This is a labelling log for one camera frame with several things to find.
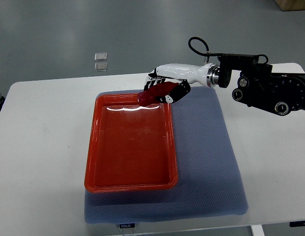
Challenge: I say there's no black table control panel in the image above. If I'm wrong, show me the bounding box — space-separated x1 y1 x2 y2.
289 220 305 228

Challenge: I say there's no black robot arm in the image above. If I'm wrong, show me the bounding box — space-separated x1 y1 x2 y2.
137 37 305 116

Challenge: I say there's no blue-grey textured mat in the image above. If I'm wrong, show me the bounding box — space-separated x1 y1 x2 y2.
85 87 248 224

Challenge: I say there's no red plastic tray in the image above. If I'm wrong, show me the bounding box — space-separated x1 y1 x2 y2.
84 93 178 193

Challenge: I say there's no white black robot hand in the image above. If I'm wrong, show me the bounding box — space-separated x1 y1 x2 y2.
143 63 215 104

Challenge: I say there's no cardboard box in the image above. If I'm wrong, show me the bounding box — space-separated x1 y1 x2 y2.
275 0 305 11

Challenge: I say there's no black table label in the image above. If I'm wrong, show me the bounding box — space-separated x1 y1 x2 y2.
119 223 135 229

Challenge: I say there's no red pepper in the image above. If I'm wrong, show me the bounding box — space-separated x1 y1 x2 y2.
137 82 178 107

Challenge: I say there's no white table leg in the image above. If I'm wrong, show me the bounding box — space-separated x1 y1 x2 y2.
250 225 265 236

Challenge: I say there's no upper metal floor plate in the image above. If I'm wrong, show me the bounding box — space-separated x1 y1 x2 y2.
94 52 107 61

